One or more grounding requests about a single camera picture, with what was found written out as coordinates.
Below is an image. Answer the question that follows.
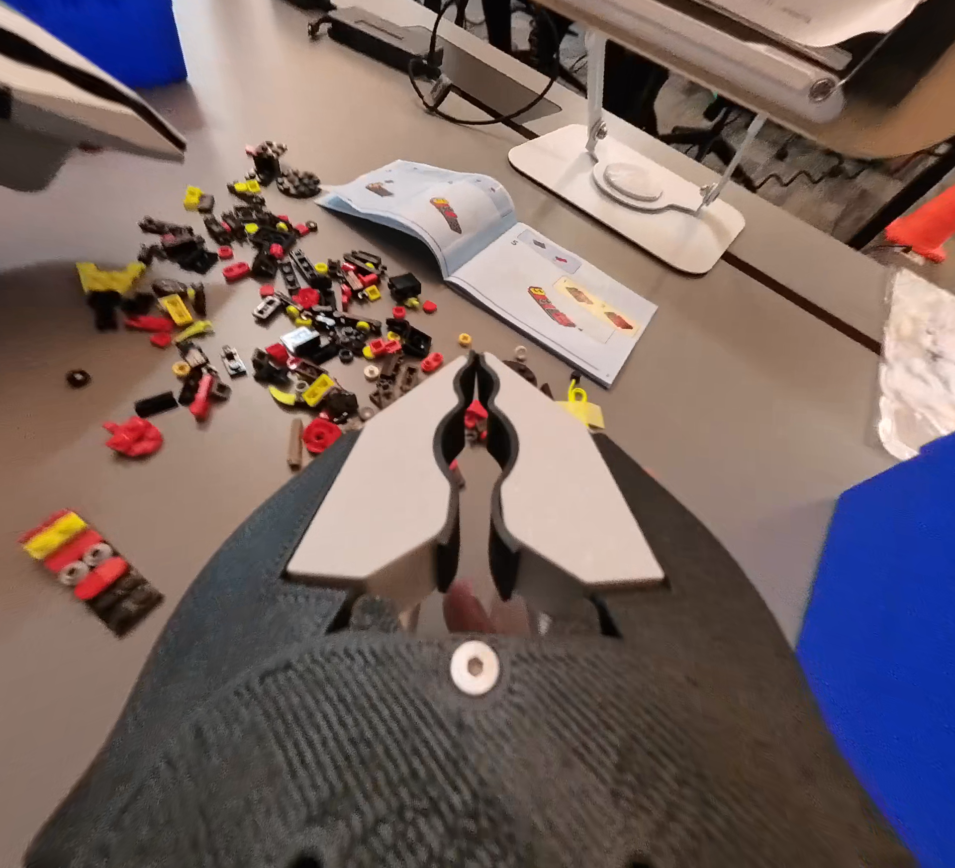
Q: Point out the white crumpled plastic bag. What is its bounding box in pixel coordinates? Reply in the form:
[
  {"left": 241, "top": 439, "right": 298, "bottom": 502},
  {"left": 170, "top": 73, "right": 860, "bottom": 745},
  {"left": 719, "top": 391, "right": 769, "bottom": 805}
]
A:
[{"left": 876, "top": 267, "right": 955, "bottom": 462}]

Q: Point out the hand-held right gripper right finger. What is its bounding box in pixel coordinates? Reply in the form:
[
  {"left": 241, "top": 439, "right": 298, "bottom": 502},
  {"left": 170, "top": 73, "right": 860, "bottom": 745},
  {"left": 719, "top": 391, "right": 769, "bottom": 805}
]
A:
[{"left": 477, "top": 352, "right": 667, "bottom": 623}]

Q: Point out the black cable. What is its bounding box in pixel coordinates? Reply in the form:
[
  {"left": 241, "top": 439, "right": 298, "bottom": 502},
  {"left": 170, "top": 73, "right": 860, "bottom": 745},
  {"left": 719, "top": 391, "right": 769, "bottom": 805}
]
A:
[{"left": 406, "top": 0, "right": 562, "bottom": 128}]

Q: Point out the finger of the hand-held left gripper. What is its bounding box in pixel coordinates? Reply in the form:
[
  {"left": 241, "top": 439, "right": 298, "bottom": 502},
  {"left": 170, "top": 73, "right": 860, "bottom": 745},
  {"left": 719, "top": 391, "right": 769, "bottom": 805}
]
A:
[
  {"left": 0, "top": 62, "right": 188, "bottom": 192},
  {"left": 0, "top": 2, "right": 186, "bottom": 141}
]

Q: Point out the pile of small lego pieces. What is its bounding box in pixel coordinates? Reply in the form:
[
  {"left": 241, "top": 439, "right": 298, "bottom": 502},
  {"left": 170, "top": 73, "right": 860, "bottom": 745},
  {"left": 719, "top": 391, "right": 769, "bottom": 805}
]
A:
[{"left": 63, "top": 140, "right": 553, "bottom": 474}]

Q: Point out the red knobbed lego piece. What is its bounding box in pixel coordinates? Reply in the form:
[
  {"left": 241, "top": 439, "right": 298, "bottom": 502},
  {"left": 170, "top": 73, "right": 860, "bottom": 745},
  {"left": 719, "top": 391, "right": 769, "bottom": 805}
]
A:
[{"left": 102, "top": 416, "right": 165, "bottom": 459}]

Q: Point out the black power adapter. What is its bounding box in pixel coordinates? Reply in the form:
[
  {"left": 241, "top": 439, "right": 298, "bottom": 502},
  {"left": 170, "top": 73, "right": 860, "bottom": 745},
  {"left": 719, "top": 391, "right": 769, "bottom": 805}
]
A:
[{"left": 309, "top": 6, "right": 445, "bottom": 74}]

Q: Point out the orange cone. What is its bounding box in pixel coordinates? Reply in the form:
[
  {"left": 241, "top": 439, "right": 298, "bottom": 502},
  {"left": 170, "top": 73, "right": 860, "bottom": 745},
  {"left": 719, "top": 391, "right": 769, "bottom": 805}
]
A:
[{"left": 884, "top": 185, "right": 955, "bottom": 265}]

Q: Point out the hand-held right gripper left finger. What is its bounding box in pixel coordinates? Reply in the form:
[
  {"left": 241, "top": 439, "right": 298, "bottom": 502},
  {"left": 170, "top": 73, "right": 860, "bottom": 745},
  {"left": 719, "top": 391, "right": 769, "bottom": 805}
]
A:
[{"left": 286, "top": 350, "right": 480, "bottom": 629}]

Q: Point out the beige tilted display panel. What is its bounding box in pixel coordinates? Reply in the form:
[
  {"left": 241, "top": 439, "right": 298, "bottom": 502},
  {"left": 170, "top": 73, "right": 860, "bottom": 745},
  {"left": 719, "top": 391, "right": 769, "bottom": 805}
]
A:
[{"left": 496, "top": 0, "right": 955, "bottom": 160}]

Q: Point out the light blue instruction booklet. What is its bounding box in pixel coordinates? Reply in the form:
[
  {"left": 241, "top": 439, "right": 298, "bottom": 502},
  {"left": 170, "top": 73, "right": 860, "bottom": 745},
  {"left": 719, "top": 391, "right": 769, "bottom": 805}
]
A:
[{"left": 317, "top": 159, "right": 659, "bottom": 387}]

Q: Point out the long black studded lego plate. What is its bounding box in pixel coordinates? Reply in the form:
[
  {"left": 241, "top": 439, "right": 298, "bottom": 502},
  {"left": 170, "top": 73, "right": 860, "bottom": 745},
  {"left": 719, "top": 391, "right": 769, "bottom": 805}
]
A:
[{"left": 245, "top": 140, "right": 289, "bottom": 186}]

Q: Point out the grey desk cable cover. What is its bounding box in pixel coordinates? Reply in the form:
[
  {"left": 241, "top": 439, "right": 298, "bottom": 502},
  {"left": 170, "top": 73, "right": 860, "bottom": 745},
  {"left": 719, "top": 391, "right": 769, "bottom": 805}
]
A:
[{"left": 429, "top": 40, "right": 562, "bottom": 138}]

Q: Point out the red yellow black lego build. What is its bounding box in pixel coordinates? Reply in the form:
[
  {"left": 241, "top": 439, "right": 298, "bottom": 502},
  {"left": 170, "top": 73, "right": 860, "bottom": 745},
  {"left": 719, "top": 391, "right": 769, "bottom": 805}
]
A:
[{"left": 18, "top": 507, "right": 165, "bottom": 638}]

